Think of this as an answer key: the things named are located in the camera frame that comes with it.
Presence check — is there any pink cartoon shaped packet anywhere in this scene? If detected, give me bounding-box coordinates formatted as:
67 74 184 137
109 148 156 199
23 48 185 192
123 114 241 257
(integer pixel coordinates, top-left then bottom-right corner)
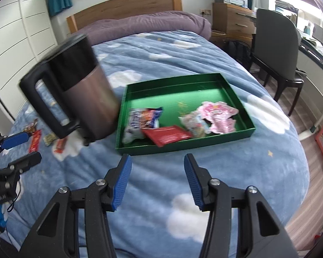
196 101 239 134

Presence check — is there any small green candy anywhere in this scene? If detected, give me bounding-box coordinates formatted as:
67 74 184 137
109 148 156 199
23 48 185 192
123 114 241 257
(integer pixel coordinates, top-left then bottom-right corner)
43 134 57 146

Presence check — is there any wooden headboard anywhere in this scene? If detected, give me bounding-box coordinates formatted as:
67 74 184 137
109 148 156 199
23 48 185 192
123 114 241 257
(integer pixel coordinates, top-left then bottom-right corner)
67 0 183 34

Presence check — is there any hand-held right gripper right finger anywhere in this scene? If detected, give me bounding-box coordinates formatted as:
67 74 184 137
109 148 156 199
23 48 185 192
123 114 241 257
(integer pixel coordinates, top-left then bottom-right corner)
184 153 299 258

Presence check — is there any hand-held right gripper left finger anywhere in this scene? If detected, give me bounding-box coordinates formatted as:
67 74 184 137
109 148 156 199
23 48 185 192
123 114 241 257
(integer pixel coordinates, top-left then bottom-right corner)
20 154 132 258

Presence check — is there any grey chair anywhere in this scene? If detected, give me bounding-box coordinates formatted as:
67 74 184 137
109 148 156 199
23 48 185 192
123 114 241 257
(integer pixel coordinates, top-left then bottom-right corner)
249 8 307 117

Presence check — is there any green shallow box tray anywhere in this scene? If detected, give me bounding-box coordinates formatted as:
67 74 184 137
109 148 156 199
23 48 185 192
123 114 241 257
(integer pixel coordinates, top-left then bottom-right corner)
115 72 257 156

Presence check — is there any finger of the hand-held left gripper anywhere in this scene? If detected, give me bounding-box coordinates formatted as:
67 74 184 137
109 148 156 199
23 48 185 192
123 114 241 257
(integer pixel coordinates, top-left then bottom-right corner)
7 152 42 174
0 131 30 162

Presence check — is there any purple pillow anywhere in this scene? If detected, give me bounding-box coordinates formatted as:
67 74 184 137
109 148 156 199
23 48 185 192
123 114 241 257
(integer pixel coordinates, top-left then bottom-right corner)
75 11 212 46

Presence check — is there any black and bronze electric kettle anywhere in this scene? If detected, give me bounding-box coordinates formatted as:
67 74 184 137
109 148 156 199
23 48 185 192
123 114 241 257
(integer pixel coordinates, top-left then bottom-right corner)
19 33 120 147

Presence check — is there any blue and white snack packet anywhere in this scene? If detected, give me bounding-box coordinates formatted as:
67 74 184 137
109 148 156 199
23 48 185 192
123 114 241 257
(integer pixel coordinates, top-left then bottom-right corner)
123 107 164 143

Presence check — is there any long red snack packet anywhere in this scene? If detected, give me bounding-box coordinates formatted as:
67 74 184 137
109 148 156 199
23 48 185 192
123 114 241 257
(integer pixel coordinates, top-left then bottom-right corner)
29 129 42 153

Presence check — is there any wooden drawer cabinet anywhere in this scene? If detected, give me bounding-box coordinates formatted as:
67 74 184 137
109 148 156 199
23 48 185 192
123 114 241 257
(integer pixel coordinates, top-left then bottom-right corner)
212 3 256 50

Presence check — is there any small red candy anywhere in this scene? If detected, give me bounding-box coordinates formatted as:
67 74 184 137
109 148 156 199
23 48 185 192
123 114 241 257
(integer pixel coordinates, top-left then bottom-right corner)
52 137 69 154

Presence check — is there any dark red sachet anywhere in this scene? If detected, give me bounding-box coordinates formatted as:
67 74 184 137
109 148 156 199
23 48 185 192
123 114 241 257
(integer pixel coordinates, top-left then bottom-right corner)
141 125 193 148

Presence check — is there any white wardrobe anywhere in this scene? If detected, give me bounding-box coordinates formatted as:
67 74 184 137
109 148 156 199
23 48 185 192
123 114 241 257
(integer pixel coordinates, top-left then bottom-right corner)
0 0 58 113

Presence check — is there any brown snack packet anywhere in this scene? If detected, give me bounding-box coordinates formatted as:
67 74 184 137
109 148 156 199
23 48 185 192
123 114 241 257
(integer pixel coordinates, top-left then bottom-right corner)
24 118 39 135

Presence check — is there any clear pastel candy packet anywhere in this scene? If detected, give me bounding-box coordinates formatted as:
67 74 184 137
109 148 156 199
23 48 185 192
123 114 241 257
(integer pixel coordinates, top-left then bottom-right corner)
179 111 212 138

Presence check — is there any black backpack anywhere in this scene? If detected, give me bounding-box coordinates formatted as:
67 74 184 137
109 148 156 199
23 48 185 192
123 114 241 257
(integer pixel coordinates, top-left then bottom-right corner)
226 40 252 70

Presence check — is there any white desk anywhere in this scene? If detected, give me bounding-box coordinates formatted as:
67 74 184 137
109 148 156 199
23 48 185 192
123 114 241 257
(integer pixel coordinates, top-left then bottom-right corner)
299 36 323 78

